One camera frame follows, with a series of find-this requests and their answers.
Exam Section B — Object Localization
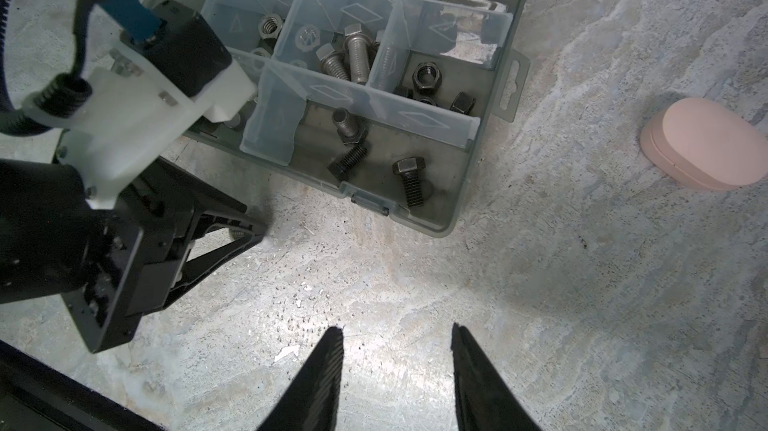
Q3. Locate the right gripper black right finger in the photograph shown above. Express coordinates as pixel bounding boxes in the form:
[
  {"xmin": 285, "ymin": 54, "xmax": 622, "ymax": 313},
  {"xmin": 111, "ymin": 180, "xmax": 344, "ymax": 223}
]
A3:
[{"xmin": 451, "ymin": 323, "xmax": 541, "ymax": 431}]

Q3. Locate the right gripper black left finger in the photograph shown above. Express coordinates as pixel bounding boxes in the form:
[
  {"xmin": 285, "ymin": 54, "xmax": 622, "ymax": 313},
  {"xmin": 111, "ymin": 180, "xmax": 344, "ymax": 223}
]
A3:
[{"xmin": 258, "ymin": 327, "xmax": 344, "ymax": 430}]

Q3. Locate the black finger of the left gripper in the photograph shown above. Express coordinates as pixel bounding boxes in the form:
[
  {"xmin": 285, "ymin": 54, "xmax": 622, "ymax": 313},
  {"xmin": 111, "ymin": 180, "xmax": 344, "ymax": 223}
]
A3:
[
  {"xmin": 149, "ymin": 158, "xmax": 267, "ymax": 245},
  {"xmin": 162, "ymin": 232, "xmax": 264, "ymax": 310}
]

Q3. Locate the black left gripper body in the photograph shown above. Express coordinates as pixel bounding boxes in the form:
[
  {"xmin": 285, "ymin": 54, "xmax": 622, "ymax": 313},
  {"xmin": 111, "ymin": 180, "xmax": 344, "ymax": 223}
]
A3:
[{"xmin": 1, "ymin": 158, "xmax": 198, "ymax": 353}]

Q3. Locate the silver hex bolt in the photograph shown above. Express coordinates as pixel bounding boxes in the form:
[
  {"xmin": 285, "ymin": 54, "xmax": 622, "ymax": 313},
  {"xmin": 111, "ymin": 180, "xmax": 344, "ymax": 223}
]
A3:
[
  {"xmin": 343, "ymin": 23, "xmax": 373, "ymax": 85},
  {"xmin": 316, "ymin": 43, "xmax": 351, "ymax": 81}
]

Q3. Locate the black hex bolt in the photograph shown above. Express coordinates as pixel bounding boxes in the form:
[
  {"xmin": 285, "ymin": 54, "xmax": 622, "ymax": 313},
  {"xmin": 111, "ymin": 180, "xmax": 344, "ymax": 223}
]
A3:
[
  {"xmin": 332, "ymin": 108, "xmax": 368, "ymax": 146},
  {"xmin": 327, "ymin": 143, "xmax": 369, "ymax": 182},
  {"xmin": 392, "ymin": 157, "xmax": 426, "ymax": 208}
]

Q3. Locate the smoky clear compartment organizer box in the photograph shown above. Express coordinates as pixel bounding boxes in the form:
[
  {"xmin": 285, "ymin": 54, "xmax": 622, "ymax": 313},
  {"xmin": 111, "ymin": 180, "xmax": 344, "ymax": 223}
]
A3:
[{"xmin": 146, "ymin": 0, "xmax": 530, "ymax": 237}]

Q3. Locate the black hex nut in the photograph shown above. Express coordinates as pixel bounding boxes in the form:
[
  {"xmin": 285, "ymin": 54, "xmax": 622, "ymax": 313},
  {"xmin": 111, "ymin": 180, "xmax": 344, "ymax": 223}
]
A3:
[{"xmin": 412, "ymin": 62, "xmax": 443, "ymax": 96}]

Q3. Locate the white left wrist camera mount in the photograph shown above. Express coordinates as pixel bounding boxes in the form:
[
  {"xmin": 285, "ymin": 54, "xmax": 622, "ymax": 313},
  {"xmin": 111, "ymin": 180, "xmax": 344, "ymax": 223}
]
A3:
[{"xmin": 23, "ymin": 0, "xmax": 259, "ymax": 210}]

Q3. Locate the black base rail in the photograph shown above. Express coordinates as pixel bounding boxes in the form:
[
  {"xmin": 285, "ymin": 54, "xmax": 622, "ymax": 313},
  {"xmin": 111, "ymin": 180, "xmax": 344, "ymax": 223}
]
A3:
[{"xmin": 1, "ymin": 342, "xmax": 162, "ymax": 430}]

